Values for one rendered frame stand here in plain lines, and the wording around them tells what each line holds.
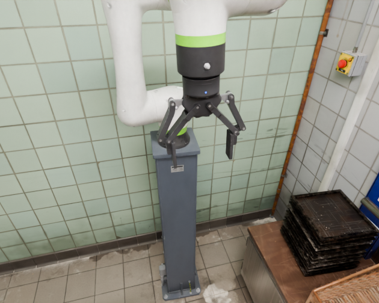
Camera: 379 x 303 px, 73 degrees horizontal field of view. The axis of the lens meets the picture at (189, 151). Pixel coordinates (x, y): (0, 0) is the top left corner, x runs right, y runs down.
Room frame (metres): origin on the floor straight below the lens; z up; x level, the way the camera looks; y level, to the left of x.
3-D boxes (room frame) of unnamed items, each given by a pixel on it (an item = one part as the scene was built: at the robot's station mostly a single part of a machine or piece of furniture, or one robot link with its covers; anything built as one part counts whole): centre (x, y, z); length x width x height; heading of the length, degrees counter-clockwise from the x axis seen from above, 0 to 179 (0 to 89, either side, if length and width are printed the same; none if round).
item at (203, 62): (0.51, -0.02, 1.70); 0.12 x 0.09 x 0.06; 12
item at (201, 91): (0.50, -0.02, 1.63); 0.08 x 0.07 x 0.09; 102
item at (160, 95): (0.99, 0.08, 1.36); 0.16 x 0.13 x 0.19; 115
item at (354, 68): (1.30, -0.80, 1.46); 0.10 x 0.07 x 0.10; 14
